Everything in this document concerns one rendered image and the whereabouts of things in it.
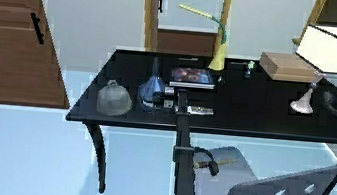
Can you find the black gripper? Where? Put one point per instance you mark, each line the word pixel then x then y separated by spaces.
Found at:
pixel 158 98

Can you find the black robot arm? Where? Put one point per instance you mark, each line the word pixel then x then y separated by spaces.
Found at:
pixel 185 137

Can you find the dark tablet with picture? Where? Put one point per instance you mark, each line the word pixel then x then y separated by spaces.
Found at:
pixel 191 76

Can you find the grey bell-shaped cover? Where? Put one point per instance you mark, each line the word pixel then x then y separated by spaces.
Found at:
pixel 113 99

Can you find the yellow desk lamp green neck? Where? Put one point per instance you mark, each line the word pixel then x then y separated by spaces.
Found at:
pixel 218 57

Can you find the white cupboard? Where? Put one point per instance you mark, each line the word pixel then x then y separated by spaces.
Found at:
pixel 189 20

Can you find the black table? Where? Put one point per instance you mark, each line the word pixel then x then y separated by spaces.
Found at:
pixel 242 104

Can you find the small green-topped figurine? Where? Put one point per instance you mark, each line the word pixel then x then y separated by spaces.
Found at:
pixel 249 69

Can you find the brown flat box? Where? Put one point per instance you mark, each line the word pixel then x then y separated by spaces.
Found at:
pixel 284 67

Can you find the brown wooden door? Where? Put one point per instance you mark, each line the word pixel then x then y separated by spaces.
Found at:
pixel 12 56

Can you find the white shade table lamp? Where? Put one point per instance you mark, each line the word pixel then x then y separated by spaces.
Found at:
pixel 330 51

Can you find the wooden door frame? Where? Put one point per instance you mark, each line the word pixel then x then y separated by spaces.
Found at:
pixel 151 17

